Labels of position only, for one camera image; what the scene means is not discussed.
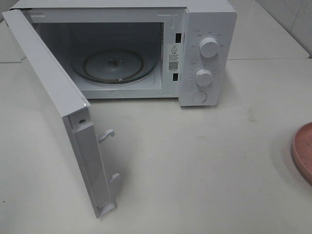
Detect round white door-release button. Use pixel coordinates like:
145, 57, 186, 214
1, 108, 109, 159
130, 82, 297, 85
192, 91, 207, 103

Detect white dial knob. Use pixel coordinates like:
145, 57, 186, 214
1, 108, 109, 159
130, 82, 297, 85
195, 69, 213, 87
199, 36, 219, 58

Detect pink round plate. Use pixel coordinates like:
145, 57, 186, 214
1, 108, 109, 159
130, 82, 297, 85
292, 122, 312, 185

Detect white microwave oven body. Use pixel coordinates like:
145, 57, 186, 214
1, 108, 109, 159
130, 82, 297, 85
8, 0, 237, 106

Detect white warning label sticker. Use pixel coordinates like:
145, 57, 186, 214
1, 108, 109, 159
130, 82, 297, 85
167, 43, 181, 72

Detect white microwave door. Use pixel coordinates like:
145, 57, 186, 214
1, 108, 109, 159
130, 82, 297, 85
3, 10, 120, 218

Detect glass microwave turntable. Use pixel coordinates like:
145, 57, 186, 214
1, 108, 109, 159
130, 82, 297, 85
71, 49, 157, 85

